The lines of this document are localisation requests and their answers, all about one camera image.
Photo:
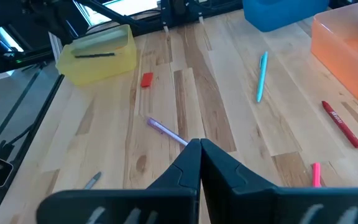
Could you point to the coral red pencil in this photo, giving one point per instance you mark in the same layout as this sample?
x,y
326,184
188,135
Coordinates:
x,y
316,174

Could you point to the red crayon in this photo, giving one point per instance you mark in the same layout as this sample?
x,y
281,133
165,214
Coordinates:
x,y
342,124

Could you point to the orange plastic bin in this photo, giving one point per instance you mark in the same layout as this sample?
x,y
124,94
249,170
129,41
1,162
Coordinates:
x,y
337,62

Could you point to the red eraser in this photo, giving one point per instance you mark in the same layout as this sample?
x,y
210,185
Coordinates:
x,y
147,80

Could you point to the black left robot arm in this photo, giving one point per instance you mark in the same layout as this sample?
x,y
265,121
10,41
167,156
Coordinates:
x,y
51,18

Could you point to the yellow plastic bin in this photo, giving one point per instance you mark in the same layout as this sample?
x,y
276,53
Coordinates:
x,y
104,67

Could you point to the light purple pen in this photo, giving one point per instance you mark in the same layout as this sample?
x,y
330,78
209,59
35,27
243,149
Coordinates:
x,y
166,130

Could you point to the blue plastic bin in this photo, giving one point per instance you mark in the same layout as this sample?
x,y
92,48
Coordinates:
x,y
284,15

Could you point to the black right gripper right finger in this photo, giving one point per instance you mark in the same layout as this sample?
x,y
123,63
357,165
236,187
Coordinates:
x,y
259,205

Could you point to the teal pen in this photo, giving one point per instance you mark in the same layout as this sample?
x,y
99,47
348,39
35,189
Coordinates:
x,y
262,77

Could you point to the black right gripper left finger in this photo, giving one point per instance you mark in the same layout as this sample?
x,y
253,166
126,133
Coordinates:
x,y
154,205

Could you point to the black pencil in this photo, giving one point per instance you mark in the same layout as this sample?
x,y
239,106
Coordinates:
x,y
95,55

